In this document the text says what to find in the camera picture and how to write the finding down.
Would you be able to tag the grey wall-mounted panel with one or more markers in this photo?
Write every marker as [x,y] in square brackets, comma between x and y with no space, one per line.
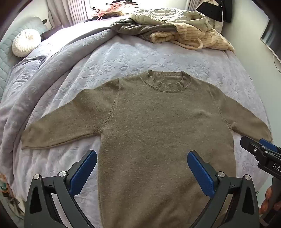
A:
[271,35]

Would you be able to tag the cream puffer jacket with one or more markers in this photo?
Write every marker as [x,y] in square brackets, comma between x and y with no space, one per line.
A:
[158,16]

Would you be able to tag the pink and black clothes pile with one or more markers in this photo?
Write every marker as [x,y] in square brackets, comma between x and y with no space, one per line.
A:
[105,9]

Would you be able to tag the round white pleated pillow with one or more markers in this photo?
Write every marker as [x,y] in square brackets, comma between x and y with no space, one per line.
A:
[25,42]

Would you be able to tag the person's right hand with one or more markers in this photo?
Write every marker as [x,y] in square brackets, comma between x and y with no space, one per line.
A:
[266,200]

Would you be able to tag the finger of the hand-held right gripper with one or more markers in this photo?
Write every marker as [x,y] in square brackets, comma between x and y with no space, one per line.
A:
[269,145]
[251,148]

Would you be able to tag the olive-brown knit sweater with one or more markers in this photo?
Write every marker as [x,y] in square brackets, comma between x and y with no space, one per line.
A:
[153,120]

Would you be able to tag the dark grey-green garment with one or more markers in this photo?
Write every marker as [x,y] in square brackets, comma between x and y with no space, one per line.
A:
[131,28]

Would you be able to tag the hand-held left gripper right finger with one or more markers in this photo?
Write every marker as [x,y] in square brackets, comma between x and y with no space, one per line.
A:
[200,173]

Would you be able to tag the lavender embossed blanket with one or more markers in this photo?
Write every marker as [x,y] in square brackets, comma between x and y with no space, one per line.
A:
[72,65]

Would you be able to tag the pale quilted headboard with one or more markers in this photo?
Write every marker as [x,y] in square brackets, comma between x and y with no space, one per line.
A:
[6,59]

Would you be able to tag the cream striped garment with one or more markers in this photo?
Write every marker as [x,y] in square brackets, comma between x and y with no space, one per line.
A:
[197,36]

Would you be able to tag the colourful printed cloth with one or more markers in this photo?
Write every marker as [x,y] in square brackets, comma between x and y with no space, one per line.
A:
[7,193]

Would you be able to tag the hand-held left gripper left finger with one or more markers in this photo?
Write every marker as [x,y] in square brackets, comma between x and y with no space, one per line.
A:
[84,171]

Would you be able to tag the pale curtain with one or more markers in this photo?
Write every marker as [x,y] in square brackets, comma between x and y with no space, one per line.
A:
[68,11]

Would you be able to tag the black hanging garment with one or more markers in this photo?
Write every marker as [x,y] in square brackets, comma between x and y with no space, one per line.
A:
[219,8]

